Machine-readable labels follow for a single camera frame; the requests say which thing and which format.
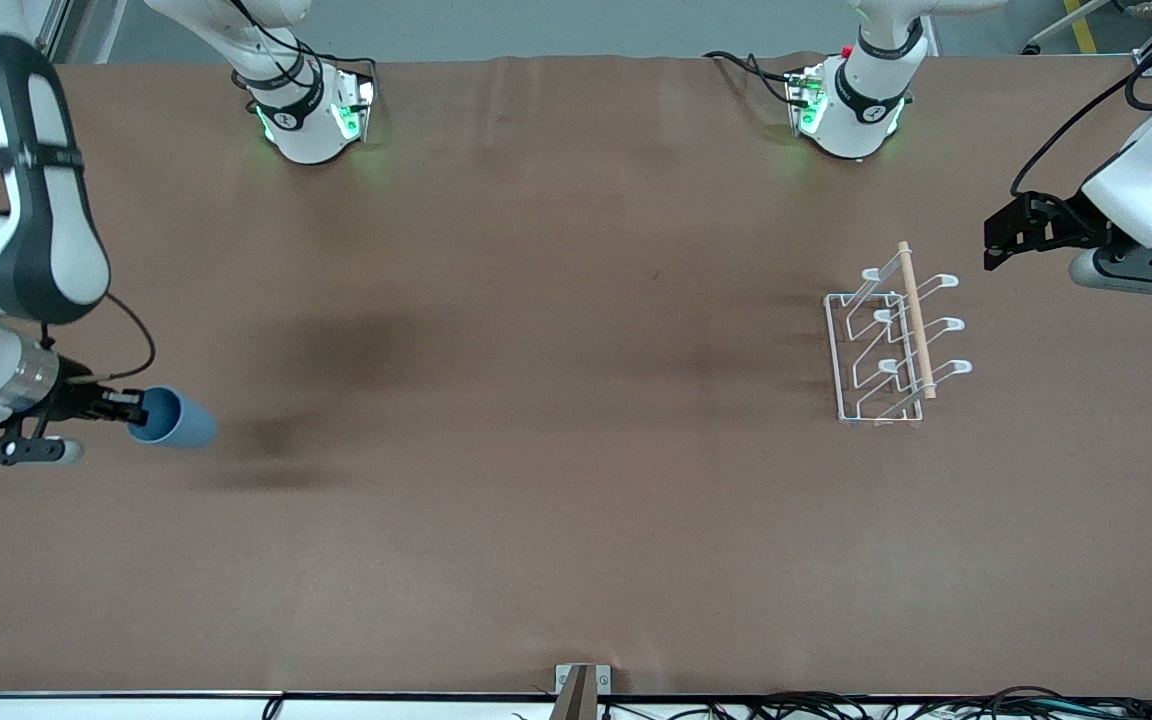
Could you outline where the blue plastic cup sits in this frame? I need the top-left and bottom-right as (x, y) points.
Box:
(128, 386), (218, 449)

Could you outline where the brown table cover sheet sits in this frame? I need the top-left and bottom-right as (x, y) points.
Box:
(0, 55), (1152, 698)

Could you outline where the white wire cup rack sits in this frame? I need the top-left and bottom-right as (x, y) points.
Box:
(824, 240), (974, 429)

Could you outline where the black left base cable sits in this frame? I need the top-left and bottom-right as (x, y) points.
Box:
(704, 50), (802, 106)

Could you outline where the black base cable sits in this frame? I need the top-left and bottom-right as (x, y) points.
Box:
(704, 50), (802, 106)
(231, 0), (379, 101)

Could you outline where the black right base cable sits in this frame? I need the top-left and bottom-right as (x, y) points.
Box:
(231, 0), (379, 101)

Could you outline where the black cable tangle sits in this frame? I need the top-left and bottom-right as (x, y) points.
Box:
(596, 685), (1152, 720)

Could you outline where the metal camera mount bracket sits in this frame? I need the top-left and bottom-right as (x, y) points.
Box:
(551, 663), (614, 720)

